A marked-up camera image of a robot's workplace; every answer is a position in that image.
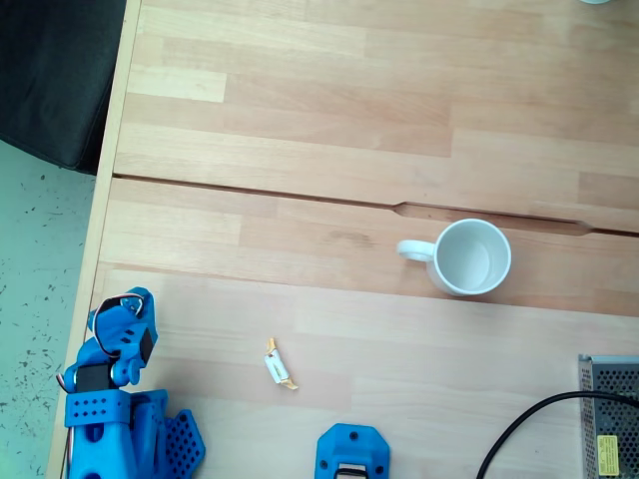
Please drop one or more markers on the white round object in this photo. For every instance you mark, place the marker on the white round object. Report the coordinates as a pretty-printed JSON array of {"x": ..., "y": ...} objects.
[{"x": 595, "y": 1}]

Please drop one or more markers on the black fabric seat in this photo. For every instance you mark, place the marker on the black fabric seat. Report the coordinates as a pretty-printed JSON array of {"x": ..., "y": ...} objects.
[{"x": 50, "y": 75}]

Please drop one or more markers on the white ceramic mug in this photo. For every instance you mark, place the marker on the white ceramic mug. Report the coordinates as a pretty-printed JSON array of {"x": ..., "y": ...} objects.
[{"x": 474, "y": 259}]

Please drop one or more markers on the blue post mount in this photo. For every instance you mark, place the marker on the blue post mount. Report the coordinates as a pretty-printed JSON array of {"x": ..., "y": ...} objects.
[{"x": 352, "y": 444}]

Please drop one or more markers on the wooden post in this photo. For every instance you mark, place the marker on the wooden post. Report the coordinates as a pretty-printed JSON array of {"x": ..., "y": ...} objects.
[{"x": 352, "y": 474}]

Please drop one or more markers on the caramel sweet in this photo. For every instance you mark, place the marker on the caramel sweet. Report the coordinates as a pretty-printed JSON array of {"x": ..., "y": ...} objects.
[{"x": 277, "y": 366}]

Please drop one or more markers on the wooden base board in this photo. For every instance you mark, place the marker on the wooden base board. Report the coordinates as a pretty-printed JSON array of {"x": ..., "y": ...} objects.
[{"x": 399, "y": 374}]

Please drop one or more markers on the perforated metal power supply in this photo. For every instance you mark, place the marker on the perforated metal power supply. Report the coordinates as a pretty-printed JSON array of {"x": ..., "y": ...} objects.
[{"x": 614, "y": 399}]

